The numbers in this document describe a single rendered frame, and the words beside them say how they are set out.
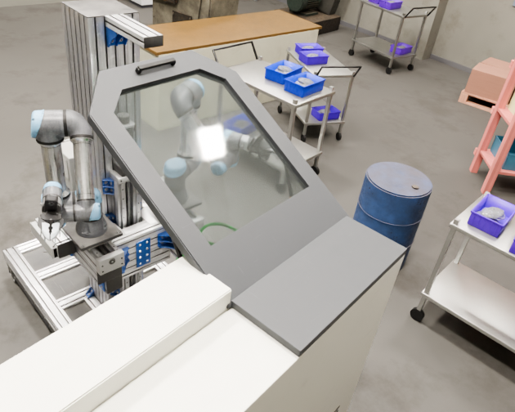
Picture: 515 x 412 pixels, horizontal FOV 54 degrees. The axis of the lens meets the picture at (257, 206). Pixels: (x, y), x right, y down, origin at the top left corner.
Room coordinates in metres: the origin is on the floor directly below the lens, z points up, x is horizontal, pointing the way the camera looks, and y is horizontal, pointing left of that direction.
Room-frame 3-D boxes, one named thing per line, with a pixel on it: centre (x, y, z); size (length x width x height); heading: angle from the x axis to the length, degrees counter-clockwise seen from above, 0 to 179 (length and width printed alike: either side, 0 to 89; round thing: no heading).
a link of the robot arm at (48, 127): (1.90, 0.93, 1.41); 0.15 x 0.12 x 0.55; 111
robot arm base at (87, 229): (1.95, 0.81, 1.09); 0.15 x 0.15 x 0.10
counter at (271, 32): (6.23, 0.66, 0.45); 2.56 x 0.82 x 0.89; 137
